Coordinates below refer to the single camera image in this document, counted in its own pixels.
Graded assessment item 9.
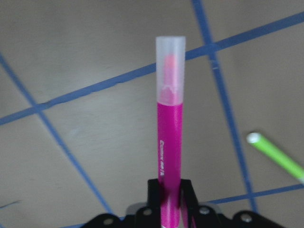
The pink highlighter pen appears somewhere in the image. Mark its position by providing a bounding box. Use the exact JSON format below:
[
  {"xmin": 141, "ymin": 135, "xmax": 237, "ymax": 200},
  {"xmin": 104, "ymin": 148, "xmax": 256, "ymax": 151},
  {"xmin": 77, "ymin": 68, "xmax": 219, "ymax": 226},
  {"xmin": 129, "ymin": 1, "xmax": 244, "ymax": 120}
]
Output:
[{"xmin": 156, "ymin": 36, "xmax": 186, "ymax": 228}]

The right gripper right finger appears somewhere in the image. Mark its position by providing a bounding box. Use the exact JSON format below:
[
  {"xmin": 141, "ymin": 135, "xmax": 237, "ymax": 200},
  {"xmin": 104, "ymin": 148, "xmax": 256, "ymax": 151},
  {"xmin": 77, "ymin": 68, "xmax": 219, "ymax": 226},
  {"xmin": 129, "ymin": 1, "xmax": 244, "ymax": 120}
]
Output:
[{"xmin": 180, "ymin": 179, "xmax": 199, "ymax": 228}]

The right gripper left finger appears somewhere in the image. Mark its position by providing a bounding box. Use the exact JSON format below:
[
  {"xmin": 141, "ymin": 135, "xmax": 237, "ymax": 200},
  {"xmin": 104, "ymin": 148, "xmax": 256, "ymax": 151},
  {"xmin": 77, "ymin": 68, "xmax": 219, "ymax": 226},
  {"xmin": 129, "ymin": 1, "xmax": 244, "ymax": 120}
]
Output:
[{"xmin": 147, "ymin": 179, "xmax": 161, "ymax": 228}]

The green highlighter pen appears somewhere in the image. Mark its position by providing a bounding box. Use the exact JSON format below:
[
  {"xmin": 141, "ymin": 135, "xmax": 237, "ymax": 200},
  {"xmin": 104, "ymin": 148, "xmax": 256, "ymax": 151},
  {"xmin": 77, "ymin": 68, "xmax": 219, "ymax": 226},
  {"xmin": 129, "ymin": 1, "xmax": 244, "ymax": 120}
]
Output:
[{"xmin": 246, "ymin": 132, "xmax": 304, "ymax": 185}]

